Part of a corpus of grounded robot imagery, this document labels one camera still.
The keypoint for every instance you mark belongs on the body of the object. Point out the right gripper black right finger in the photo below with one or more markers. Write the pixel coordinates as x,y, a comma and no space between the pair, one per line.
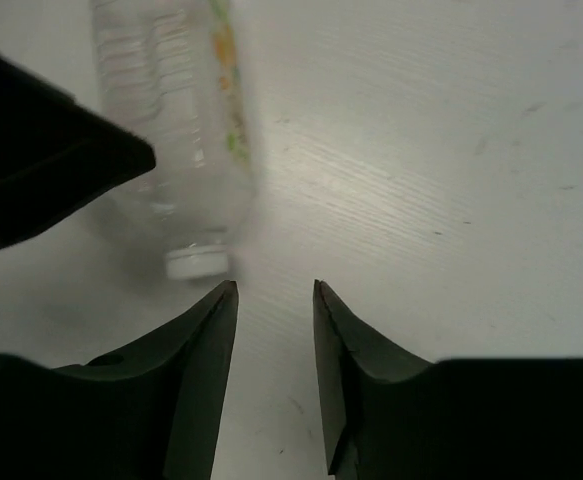
389,414

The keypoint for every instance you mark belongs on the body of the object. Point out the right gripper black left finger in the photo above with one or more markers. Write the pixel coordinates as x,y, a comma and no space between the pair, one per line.
148,410

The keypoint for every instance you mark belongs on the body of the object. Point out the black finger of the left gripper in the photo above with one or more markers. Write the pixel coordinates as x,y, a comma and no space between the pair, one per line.
55,155

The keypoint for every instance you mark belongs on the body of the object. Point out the white cap large clear bottle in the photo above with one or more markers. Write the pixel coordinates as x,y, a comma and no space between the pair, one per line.
168,72

